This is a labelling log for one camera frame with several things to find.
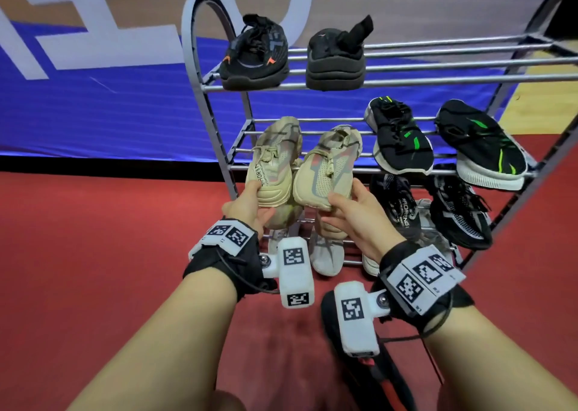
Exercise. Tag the black marker left wristband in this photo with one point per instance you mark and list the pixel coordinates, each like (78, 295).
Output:
(230, 252)

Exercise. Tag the pastel iridescent sneaker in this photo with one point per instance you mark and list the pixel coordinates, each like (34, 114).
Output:
(275, 167)

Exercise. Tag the black orange-marked sneaker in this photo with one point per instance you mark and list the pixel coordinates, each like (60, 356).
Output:
(255, 58)

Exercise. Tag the black green-striped sneaker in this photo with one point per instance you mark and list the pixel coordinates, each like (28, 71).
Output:
(397, 140)
(483, 149)

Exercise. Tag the person's right hand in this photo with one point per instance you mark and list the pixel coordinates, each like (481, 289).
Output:
(361, 225)

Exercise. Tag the grey striped sneaker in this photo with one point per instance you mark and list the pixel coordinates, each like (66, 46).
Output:
(327, 255)
(276, 241)

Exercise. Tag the black marker wristband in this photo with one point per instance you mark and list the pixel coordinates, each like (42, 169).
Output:
(230, 252)
(420, 284)

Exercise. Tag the black lug-sole sneaker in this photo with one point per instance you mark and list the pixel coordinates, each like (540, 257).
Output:
(334, 63)

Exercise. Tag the black ribbed-sole sneaker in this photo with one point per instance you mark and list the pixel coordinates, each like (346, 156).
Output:
(361, 379)

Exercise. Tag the grey metal shoe rack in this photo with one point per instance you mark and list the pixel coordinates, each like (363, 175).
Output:
(212, 122)

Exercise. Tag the cream chunky sneaker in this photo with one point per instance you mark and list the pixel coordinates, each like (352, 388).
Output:
(329, 228)
(289, 214)

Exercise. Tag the person's left hand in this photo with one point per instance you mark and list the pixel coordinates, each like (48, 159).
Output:
(246, 207)

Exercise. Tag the person's left forearm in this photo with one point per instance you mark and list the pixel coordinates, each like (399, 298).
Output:
(171, 347)

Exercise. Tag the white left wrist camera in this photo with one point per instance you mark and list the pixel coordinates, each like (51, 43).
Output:
(293, 271)

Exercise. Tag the cream-soled sneaker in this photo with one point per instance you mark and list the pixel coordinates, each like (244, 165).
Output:
(325, 171)

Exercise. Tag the person's right forearm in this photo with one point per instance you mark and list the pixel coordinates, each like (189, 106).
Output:
(487, 365)

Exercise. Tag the blue printed banner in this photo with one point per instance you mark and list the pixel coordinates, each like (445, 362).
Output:
(113, 108)

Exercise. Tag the black grey mesh sneaker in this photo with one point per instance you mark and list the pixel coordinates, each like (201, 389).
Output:
(399, 207)
(460, 216)

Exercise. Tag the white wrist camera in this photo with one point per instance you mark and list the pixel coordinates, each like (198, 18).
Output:
(356, 320)
(293, 271)

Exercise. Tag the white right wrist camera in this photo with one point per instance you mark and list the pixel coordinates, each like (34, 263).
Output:
(356, 320)

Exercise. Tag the black marker right wristband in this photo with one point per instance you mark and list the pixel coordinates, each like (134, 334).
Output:
(420, 284)

